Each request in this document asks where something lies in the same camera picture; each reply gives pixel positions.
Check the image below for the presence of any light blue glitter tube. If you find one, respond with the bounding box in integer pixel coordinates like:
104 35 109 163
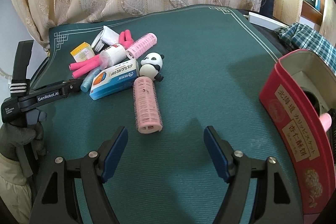
80 67 101 93

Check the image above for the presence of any pink foam curler rod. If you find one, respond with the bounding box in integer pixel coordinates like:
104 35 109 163
69 55 100 79
118 30 134 50

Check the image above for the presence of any yellow white carton box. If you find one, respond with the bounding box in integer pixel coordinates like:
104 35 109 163
70 42 96 63

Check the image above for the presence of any blue white medicine box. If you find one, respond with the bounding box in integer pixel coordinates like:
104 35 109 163
89 59 139 100

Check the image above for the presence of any clear tape dispenser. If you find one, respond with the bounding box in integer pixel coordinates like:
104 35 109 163
99 43 126 70

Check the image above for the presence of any panda figurine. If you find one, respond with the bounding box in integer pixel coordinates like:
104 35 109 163
139 52 165 82

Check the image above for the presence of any grey gloved left hand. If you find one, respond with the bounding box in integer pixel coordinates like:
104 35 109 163
1 122 46 161

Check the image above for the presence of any beige jacket sleeve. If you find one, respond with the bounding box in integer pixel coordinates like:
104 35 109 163
0 154 32 223

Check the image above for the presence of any red tin box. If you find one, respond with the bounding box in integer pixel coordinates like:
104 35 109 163
259 50 335 223

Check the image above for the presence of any white round lid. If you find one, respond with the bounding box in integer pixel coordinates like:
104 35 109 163
91 30 104 53

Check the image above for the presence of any white tube sachet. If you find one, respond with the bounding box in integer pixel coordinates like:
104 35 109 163
100 26 120 46

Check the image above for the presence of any small pink hair roller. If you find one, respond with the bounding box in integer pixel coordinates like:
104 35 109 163
126 33 157 59

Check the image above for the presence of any green table mat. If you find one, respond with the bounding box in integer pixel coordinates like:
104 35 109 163
31 4 302 224

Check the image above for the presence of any plaid folded cloth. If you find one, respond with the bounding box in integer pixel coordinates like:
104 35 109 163
276 23 336 75

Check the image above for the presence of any white power strip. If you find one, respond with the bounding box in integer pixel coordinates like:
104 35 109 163
248 12 288 31

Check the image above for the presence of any blue cup on sill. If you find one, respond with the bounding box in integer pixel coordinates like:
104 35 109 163
315 0 321 11

